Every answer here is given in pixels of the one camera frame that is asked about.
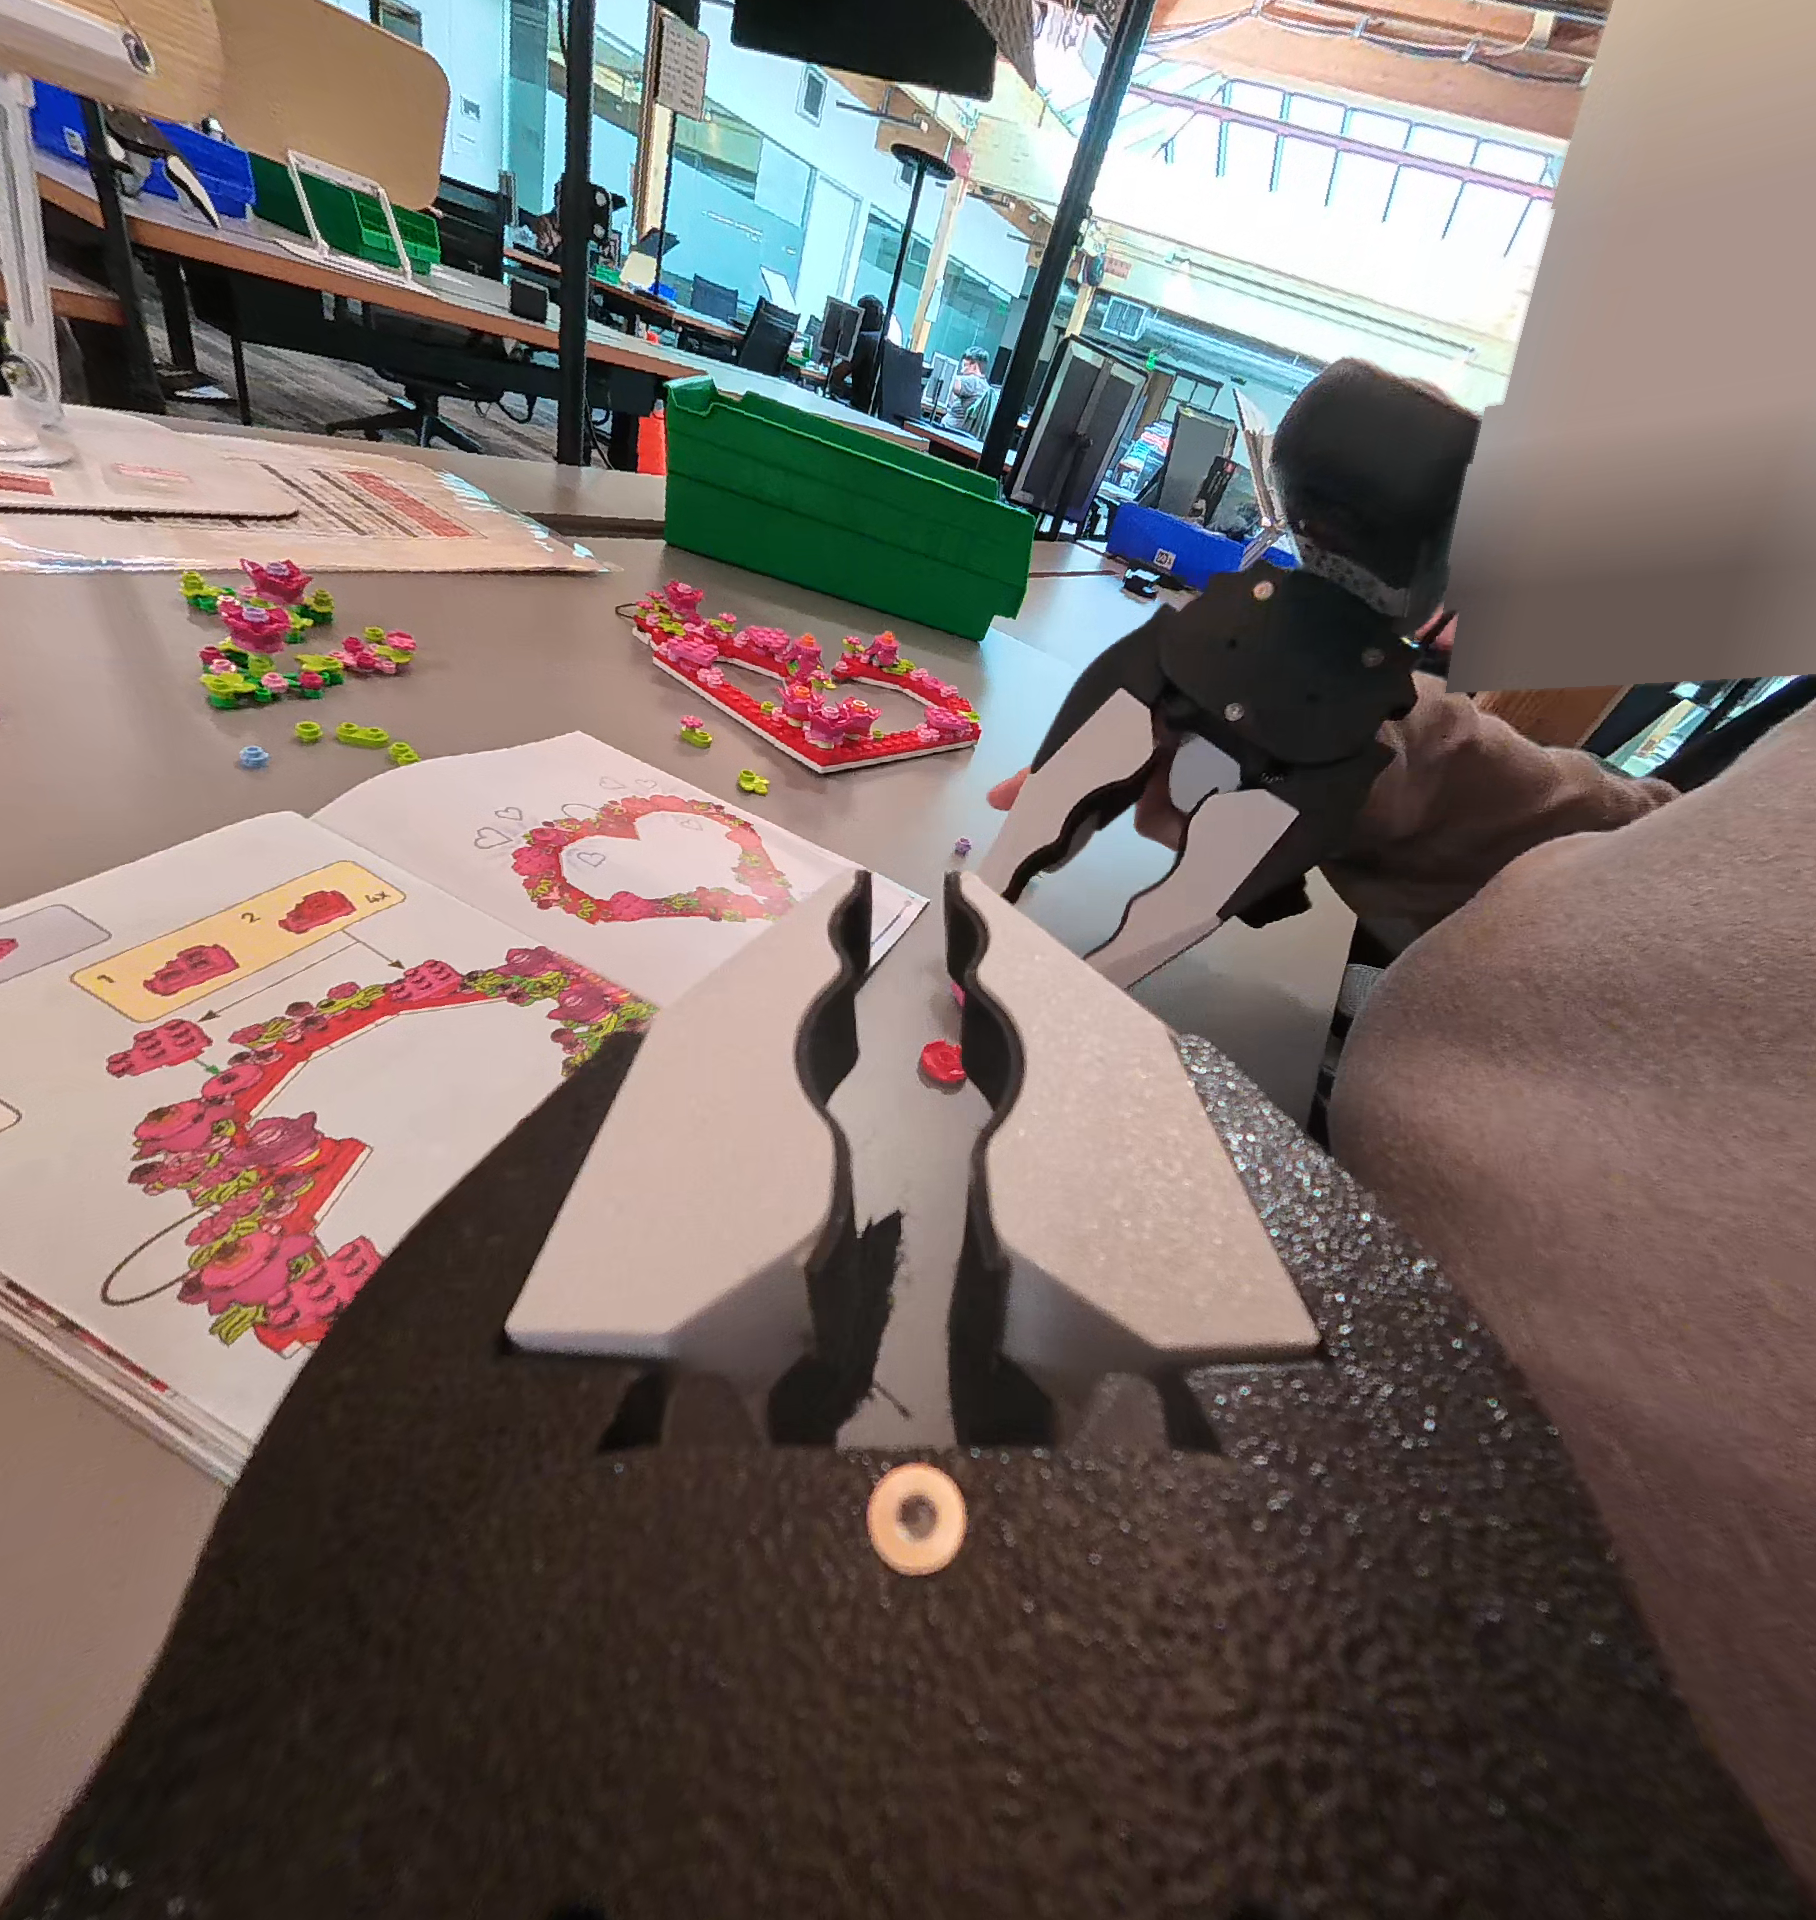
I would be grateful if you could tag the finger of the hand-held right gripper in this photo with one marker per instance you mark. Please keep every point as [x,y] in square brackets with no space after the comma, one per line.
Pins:
[1066,818]
[1223,855]

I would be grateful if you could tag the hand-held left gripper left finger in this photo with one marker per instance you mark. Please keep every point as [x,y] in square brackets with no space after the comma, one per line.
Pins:
[683,1184]

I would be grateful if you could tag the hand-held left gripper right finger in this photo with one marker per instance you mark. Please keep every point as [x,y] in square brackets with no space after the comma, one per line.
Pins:
[1132,1184]

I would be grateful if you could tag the red round lego piece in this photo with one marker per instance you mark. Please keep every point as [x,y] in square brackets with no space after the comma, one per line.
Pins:
[939,1062]

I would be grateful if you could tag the lego instruction booklet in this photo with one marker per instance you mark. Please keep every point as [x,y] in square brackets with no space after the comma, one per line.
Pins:
[445,885]

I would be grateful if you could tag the pile of lego flower pieces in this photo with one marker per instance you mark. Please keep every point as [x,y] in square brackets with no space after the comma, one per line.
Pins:
[256,623]

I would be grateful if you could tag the person's right hand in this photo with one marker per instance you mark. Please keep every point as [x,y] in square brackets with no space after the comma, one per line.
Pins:
[1159,804]

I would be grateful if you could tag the blue plastic bin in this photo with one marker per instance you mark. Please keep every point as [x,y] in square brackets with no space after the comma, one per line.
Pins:
[1163,541]

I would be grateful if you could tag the black computer monitors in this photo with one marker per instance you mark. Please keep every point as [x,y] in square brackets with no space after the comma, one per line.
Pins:
[1073,436]

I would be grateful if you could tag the green plastic bin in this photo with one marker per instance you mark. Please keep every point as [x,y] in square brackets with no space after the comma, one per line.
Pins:
[834,525]

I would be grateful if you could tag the black slanted pole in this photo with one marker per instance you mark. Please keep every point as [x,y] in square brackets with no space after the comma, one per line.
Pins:
[1066,225]

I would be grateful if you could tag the person's arm, grey sleeve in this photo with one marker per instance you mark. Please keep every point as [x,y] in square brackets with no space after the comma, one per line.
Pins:
[1673,1200]

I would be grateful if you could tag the black office chair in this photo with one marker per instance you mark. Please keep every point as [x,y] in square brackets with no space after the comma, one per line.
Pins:
[767,337]

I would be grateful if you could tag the clear bag with printed sheets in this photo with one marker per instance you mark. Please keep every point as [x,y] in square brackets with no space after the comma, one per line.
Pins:
[445,525]

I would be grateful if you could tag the hanging black screen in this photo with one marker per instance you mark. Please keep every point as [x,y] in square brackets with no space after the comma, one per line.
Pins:
[863,45]

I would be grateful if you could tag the black vertical pole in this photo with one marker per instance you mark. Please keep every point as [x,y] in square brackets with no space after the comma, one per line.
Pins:
[574,225]

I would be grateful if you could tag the long wooden desk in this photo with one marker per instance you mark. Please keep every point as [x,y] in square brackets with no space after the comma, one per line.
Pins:
[399,293]

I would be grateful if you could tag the green storage bins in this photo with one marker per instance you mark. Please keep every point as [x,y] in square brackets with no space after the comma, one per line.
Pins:
[383,232]

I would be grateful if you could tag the wooden panel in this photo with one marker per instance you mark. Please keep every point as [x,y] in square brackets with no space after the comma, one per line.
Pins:
[337,75]

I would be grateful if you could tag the white metal stand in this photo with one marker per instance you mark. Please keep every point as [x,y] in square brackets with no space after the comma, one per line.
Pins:
[20,256]

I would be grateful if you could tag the blue storage bins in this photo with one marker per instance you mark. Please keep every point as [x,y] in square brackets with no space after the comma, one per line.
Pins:
[91,134]

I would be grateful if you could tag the red lego heart frame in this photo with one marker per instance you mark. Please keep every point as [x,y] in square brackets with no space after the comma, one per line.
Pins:
[863,745]

